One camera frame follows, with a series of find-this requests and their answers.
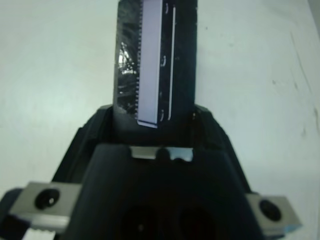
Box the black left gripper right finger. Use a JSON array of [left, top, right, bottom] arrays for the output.
[[191, 104, 253, 195]]

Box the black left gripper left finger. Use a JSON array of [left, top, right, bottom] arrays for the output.
[[51, 104, 131, 185]]

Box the black box lid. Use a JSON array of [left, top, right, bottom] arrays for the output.
[[112, 0, 200, 146]]

